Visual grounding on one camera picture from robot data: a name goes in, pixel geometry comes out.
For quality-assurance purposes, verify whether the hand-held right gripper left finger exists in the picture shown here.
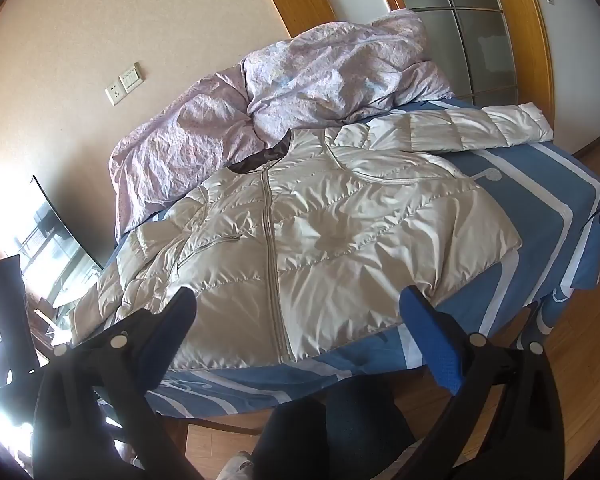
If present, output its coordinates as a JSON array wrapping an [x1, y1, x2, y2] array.
[[30, 286, 206, 480]]

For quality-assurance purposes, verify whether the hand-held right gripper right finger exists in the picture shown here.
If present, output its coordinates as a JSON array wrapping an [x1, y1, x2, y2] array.
[[399, 285, 566, 480]]

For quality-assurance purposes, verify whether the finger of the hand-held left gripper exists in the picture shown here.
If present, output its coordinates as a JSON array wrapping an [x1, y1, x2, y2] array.
[[0, 255, 31, 361]]

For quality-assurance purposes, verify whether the white puffer jacket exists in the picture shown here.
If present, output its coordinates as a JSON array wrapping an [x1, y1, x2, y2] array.
[[55, 101, 555, 372]]

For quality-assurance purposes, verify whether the glass television stand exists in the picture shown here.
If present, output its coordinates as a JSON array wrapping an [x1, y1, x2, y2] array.
[[34, 290, 83, 343]]

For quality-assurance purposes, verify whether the black flat screen television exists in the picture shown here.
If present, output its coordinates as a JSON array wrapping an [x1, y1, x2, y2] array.
[[30, 174, 104, 306]]

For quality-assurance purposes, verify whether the person's dark trouser leg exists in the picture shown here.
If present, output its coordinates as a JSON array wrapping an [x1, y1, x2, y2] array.
[[250, 375, 417, 480]]

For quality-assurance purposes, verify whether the person's white shoe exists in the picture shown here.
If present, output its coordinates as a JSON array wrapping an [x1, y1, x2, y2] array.
[[219, 452, 255, 480]]

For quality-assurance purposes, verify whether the blue white patterned bed sheet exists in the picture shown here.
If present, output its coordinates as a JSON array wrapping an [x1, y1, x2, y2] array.
[[95, 97, 600, 418]]

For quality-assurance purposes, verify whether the purple crumpled duvet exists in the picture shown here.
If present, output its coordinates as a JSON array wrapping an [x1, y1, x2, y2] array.
[[109, 8, 456, 246]]

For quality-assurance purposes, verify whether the frosted glass door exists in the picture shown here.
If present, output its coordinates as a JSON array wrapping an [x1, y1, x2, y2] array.
[[380, 0, 518, 106]]

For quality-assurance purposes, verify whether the wooden bed frame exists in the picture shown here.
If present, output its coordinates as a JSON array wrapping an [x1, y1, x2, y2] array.
[[177, 400, 331, 461]]

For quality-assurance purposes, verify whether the white wall light switch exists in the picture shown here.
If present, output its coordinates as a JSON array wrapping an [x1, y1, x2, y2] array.
[[119, 62, 144, 92]]

